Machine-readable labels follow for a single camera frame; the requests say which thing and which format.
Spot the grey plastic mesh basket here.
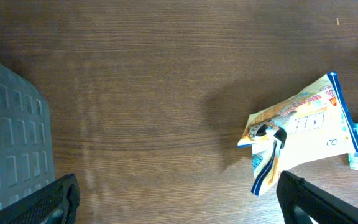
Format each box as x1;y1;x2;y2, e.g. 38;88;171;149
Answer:
0;64;55;210

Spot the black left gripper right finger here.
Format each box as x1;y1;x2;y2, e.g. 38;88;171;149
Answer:
277;171;358;224

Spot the yellow blue snack bag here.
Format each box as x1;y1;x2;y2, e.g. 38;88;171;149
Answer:
237;72;358;196

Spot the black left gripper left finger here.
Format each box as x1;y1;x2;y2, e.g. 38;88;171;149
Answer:
0;174;80;224

